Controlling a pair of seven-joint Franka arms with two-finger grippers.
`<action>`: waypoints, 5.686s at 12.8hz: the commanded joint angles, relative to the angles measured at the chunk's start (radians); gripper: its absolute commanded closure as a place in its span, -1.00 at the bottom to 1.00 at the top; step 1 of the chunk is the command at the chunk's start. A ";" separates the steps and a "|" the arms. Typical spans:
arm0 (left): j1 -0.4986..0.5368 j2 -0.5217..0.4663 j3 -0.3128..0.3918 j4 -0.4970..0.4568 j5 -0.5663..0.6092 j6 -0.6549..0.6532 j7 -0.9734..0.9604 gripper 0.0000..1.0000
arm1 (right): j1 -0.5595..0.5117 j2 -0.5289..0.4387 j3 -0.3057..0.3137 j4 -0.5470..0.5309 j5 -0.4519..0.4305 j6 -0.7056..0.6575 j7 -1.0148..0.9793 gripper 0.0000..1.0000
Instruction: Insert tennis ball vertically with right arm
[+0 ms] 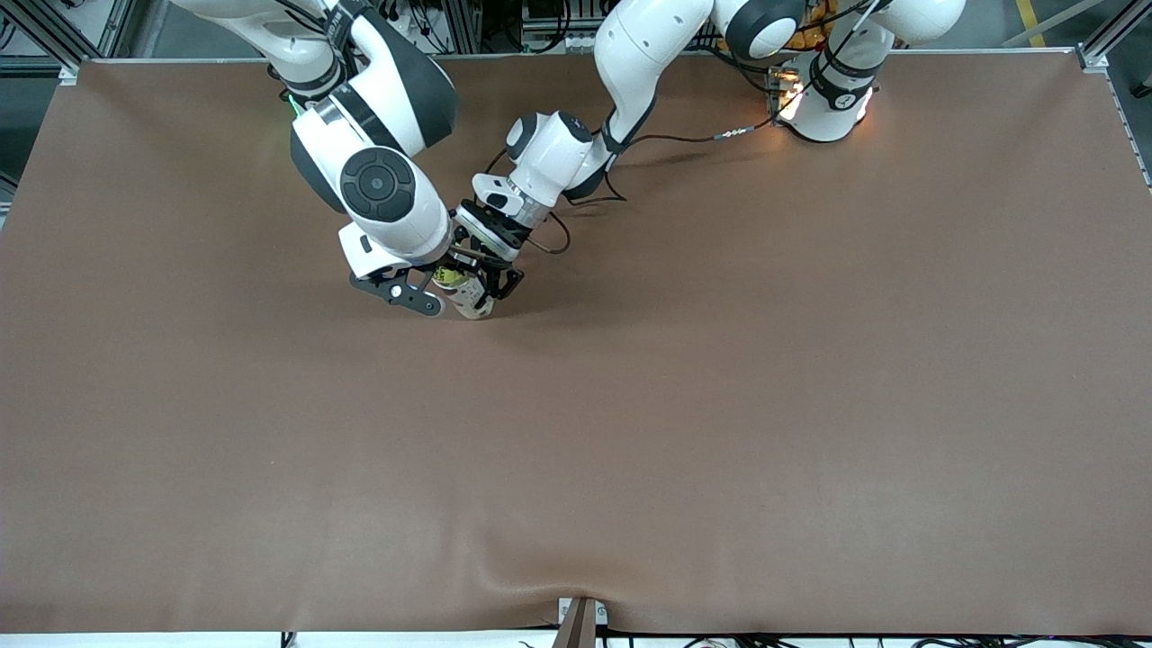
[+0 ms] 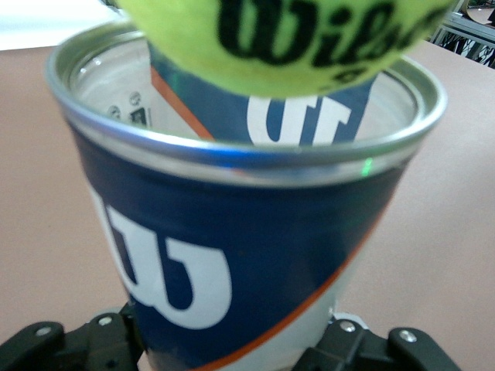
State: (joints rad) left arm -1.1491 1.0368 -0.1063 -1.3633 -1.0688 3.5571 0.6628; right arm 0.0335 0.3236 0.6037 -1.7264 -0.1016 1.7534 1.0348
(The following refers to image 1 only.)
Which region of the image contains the orange net bag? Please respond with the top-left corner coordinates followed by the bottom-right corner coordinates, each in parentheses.
top-left (790, 0), bottom-right (831, 48)

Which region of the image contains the wooden post with metal bracket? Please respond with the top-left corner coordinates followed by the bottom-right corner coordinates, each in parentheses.
top-left (553, 596), bottom-right (609, 648)

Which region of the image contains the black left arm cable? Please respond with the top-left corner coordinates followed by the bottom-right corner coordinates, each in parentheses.
top-left (486, 119), bottom-right (786, 256)

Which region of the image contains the brown table mat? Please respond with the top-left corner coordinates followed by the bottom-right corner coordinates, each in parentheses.
top-left (0, 49), bottom-right (1152, 635)

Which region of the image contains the clear tennis ball can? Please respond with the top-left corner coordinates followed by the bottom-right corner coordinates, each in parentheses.
top-left (432, 261), bottom-right (498, 321)

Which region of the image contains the aluminium frame profile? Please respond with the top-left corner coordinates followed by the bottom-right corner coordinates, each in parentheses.
top-left (0, 0), bottom-right (136, 75)
top-left (1078, 0), bottom-right (1152, 66)

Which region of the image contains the white power strip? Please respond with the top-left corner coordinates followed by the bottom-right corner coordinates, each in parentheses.
top-left (522, 31), bottom-right (599, 53)

